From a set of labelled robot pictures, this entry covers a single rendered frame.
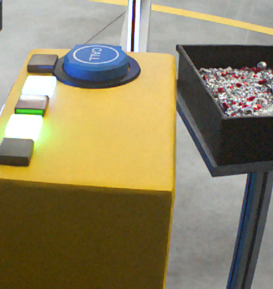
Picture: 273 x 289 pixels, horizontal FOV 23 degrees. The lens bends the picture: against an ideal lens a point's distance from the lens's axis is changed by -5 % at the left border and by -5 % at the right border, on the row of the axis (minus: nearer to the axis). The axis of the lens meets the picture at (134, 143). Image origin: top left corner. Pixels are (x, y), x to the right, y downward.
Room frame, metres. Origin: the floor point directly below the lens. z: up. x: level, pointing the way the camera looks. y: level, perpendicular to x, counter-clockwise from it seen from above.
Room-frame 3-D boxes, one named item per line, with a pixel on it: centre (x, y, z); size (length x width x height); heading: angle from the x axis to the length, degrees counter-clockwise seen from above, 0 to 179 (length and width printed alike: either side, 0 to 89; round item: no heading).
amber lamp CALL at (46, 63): (0.40, 0.06, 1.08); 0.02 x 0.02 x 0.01; 88
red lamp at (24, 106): (0.34, 0.06, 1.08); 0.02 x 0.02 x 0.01; 88
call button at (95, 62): (0.40, 0.03, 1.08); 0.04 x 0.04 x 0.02
